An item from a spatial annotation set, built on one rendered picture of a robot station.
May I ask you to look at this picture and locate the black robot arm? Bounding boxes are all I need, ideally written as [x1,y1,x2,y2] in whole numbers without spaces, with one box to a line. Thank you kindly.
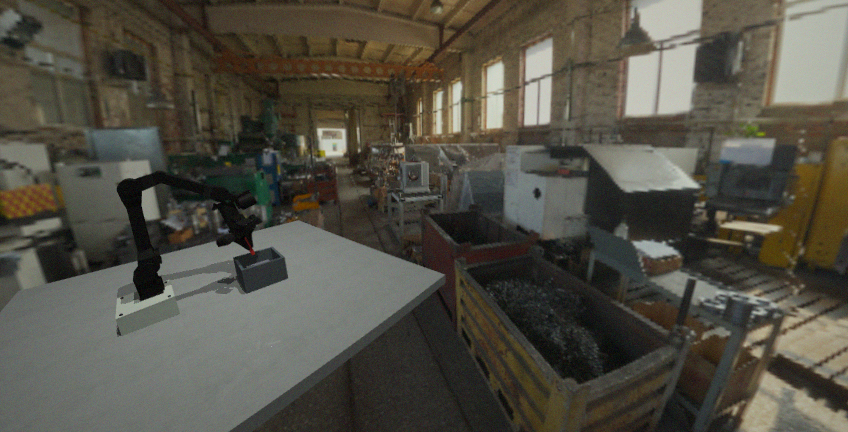
[117,171,258,301]

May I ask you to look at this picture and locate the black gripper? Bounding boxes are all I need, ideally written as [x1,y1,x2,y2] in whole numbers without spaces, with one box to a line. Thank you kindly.
[216,213,254,250]

